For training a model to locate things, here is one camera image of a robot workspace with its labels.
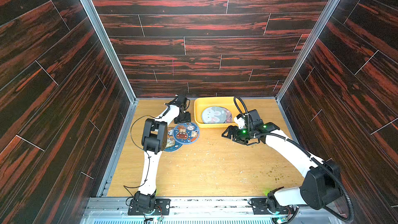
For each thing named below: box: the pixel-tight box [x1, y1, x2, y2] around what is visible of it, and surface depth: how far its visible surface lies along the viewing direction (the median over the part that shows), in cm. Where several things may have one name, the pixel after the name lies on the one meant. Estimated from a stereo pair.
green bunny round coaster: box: [201, 106, 233, 124], surface depth 109 cm
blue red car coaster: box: [173, 122, 201, 145], surface depth 103 cm
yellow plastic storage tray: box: [193, 96, 240, 129], surface depth 110 cm
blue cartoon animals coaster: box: [163, 127, 183, 152], surface depth 98 cm
